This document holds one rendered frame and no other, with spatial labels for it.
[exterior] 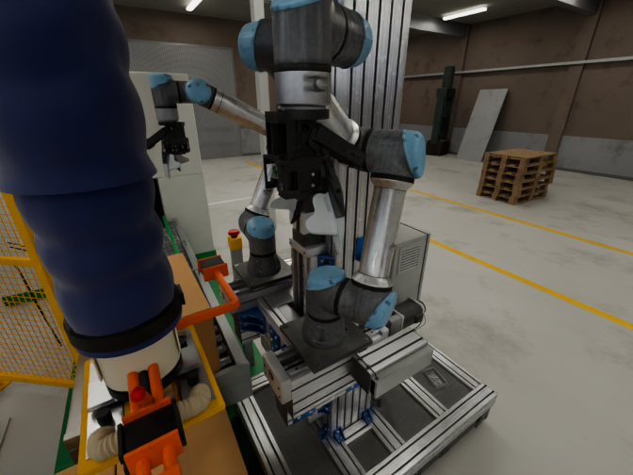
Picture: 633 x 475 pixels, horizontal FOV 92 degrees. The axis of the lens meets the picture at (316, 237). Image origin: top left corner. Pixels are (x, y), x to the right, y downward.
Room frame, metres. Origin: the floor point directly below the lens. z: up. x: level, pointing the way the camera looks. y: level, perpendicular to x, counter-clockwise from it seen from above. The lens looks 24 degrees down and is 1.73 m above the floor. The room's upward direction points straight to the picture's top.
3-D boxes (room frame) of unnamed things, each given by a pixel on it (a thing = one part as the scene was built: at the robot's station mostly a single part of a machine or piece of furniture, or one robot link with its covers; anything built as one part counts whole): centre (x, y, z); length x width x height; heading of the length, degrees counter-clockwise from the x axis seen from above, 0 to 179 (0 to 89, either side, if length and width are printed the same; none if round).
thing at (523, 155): (5.90, -3.91, 0.43); 1.18 x 0.81 x 0.85; 120
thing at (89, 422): (0.51, 0.51, 1.08); 0.34 x 0.10 x 0.05; 33
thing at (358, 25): (0.55, -0.02, 1.82); 0.11 x 0.11 x 0.08; 58
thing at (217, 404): (0.62, 0.35, 1.07); 0.34 x 0.10 x 0.05; 33
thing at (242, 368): (0.89, 0.62, 0.58); 0.70 x 0.03 x 0.06; 121
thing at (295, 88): (0.45, 0.02, 1.74); 0.08 x 0.08 x 0.05
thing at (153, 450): (0.36, 0.30, 1.18); 0.10 x 0.08 x 0.06; 123
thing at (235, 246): (1.64, 0.49, 0.50); 0.07 x 0.07 x 1.00; 31
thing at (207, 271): (0.96, 0.38, 1.18); 0.09 x 0.08 x 0.05; 123
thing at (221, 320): (2.06, 0.94, 0.50); 2.31 x 0.05 x 0.19; 31
